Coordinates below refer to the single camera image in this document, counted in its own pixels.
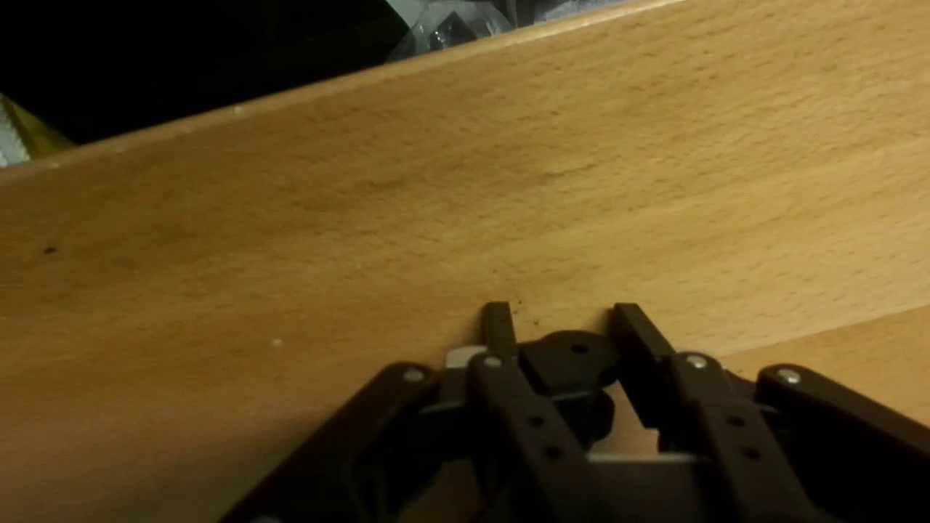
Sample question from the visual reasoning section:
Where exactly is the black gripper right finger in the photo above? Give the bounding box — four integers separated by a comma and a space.
607, 301, 930, 523

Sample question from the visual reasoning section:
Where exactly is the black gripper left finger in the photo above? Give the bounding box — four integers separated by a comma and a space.
222, 301, 619, 523

